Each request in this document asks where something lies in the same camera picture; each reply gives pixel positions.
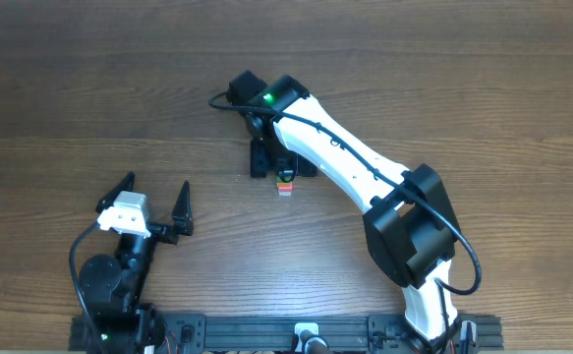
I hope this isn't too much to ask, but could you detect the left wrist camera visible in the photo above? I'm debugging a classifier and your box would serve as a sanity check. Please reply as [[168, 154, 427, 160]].
[[95, 191, 152, 239]]

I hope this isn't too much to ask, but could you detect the mounting rail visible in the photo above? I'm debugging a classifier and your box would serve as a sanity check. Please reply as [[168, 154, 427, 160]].
[[69, 313, 505, 354]]

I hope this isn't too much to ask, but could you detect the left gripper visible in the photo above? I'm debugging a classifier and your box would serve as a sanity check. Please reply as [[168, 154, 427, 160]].
[[94, 171, 196, 246]]

